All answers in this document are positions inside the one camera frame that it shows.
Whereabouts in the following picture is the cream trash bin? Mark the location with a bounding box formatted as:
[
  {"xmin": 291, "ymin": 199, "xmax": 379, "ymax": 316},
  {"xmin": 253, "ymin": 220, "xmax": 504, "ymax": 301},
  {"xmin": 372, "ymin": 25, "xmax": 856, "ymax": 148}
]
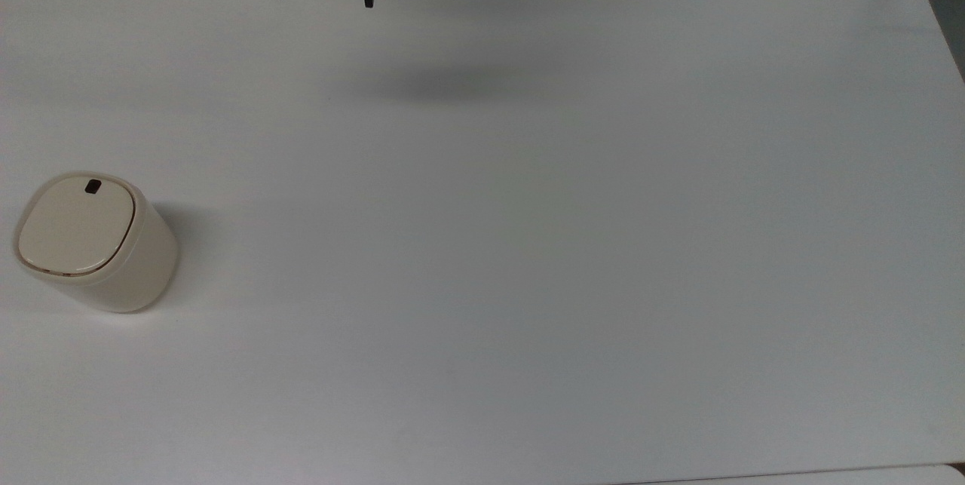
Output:
[{"xmin": 15, "ymin": 172, "xmax": 180, "ymax": 315}]

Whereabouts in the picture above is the cream trash bin lid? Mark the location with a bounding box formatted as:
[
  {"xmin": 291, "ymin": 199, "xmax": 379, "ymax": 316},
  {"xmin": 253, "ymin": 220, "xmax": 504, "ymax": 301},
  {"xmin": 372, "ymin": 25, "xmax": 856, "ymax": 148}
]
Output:
[{"xmin": 17, "ymin": 175, "xmax": 137, "ymax": 276}]

